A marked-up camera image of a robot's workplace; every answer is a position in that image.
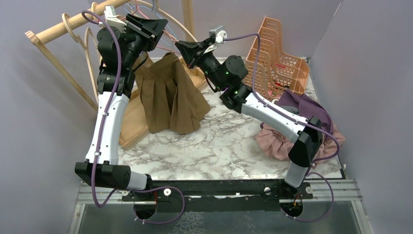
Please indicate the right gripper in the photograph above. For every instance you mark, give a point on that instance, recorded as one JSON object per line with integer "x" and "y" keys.
{"x": 191, "y": 51}

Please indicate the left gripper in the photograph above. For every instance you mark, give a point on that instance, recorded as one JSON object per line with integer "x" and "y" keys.
{"x": 152, "y": 28}

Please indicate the pink wire hanger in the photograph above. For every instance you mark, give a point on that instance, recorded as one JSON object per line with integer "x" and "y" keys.
{"x": 154, "y": 28}

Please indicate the brown skirt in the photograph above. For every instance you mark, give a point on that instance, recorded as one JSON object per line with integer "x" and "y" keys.
{"x": 169, "y": 97}

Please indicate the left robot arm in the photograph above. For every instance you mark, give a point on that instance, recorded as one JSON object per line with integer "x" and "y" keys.
{"x": 120, "y": 47}

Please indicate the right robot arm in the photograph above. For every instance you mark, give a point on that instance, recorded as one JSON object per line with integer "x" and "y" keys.
{"x": 227, "y": 77}

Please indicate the wooden hanger right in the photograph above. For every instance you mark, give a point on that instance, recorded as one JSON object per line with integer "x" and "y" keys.
{"x": 188, "y": 34}

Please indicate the wooden hanger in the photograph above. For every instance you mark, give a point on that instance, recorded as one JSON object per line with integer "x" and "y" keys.
{"x": 94, "y": 7}
{"x": 188, "y": 34}
{"x": 84, "y": 44}

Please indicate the wooden hanger leftmost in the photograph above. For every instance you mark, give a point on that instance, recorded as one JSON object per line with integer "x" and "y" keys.
{"x": 84, "y": 44}

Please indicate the pink skirt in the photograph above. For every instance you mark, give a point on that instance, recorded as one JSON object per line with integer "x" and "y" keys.
{"x": 276, "y": 145}

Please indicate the peach plastic file organizer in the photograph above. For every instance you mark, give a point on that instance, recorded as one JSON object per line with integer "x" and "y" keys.
{"x": 276, "y": 70}

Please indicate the purple garment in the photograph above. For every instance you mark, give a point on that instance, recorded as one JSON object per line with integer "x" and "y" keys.
{"x": 307, "y": 108}

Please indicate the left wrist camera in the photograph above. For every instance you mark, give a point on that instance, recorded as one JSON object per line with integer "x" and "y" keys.
{"x": 111, "y": 18}

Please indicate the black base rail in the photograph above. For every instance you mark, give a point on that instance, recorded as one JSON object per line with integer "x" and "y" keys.
{"x": 218, "y": 195}

